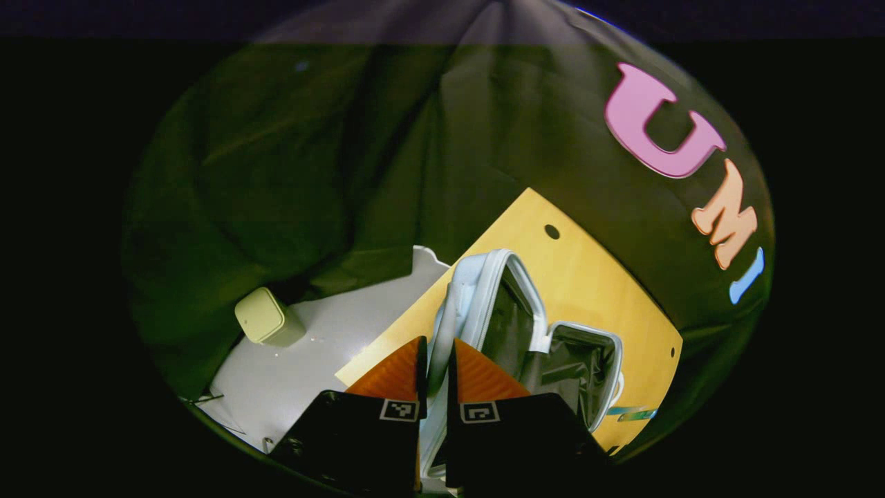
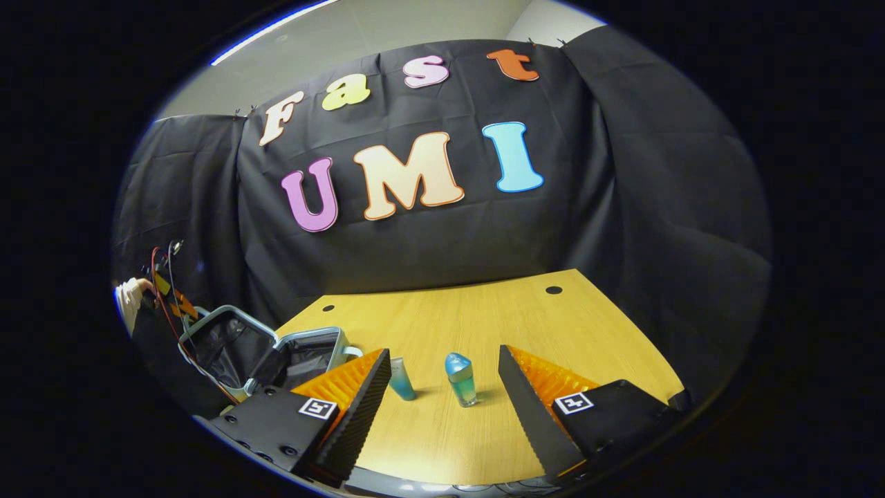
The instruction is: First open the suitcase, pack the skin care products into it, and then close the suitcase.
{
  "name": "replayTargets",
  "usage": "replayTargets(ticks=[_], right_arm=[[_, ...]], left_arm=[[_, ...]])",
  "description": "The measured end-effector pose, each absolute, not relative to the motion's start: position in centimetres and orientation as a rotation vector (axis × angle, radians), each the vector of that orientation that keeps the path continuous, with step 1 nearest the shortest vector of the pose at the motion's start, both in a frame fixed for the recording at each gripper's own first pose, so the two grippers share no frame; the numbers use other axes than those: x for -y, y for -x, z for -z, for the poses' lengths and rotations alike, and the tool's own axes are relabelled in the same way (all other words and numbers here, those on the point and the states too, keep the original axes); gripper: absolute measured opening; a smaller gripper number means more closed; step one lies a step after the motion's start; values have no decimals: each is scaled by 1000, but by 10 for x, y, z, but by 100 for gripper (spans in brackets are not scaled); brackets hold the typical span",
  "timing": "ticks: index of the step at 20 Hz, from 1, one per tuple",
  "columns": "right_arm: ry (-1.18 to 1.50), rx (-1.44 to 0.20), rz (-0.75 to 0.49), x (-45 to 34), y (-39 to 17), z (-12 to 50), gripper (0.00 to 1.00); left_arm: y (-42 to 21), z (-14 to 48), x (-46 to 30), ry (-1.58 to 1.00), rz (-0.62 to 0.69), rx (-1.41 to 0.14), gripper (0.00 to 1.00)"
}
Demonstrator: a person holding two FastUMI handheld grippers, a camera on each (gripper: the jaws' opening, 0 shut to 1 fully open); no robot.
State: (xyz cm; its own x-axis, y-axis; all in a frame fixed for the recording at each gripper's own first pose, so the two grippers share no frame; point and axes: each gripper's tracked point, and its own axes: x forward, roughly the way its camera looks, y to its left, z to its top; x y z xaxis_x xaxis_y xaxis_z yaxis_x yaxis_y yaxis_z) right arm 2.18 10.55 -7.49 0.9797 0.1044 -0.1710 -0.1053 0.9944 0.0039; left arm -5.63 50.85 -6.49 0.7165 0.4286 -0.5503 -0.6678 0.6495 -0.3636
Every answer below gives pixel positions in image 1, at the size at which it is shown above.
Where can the pale green trash bin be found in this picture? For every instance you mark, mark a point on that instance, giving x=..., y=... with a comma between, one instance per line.
x=266, y=318

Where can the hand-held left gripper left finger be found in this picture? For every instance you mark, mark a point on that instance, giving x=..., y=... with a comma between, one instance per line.
x=346, y=443

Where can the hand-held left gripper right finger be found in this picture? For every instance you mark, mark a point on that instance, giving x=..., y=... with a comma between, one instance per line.
x=518, y=443

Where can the light blue suitcase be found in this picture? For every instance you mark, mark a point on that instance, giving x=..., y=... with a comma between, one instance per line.
x=470, y=290

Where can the teal blue skin care bottle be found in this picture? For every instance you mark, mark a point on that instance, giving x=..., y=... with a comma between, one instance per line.
x=639, y=416

